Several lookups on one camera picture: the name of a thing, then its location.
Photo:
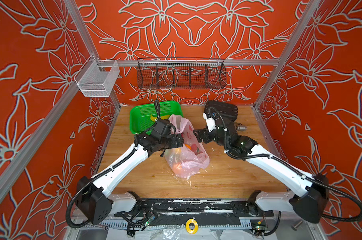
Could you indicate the yellow tape roll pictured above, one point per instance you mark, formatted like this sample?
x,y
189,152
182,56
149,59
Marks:
x,y
192,226

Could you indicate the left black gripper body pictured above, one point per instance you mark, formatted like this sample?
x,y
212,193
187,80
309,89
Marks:
x,y
171,141

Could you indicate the pink plastic bag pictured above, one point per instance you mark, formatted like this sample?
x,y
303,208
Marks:
x,y
192,157

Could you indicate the black plastic case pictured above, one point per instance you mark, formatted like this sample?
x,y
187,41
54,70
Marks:
x,y
226,110

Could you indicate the white mesh wall basket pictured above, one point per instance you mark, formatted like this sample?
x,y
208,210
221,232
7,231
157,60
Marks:
x,y
97,78

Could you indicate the green plastic basket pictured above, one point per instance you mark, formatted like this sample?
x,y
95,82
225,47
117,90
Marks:
x,y
140,115

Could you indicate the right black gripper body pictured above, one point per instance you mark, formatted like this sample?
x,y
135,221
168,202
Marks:
x,y
213,135

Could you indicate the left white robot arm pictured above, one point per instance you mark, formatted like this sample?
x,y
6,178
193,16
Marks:
x,y
92,195

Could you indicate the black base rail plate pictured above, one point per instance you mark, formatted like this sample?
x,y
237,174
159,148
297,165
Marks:
x,y
238,207

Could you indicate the yellow banana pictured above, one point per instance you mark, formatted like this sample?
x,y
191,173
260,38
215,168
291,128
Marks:
x,y
153,118

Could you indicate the black wire wall basket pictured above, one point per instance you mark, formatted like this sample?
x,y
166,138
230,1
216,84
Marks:
x,y
179,73

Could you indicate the metal drill chuck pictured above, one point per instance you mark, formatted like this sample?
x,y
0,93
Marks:
x,y
241,128

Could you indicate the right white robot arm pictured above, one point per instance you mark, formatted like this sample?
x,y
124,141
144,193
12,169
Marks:
x,y
307,194

